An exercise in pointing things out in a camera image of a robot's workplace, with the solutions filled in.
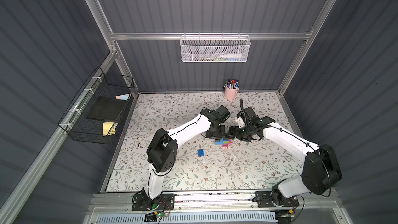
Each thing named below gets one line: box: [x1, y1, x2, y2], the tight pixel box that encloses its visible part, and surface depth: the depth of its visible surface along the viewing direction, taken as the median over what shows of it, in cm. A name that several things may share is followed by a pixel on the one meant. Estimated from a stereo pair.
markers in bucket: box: [223, 79, 239, 90], surface depth 111 cm
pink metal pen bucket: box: [223, 86, 239, 101], surface depth 117 cm
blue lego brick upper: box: [197, 149, 205, 157], surface depth 91 cm
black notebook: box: [86, 95, 127, 122], surface depth 76 cm
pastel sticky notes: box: [115, 93, 130, 101], surface depth 83 cm
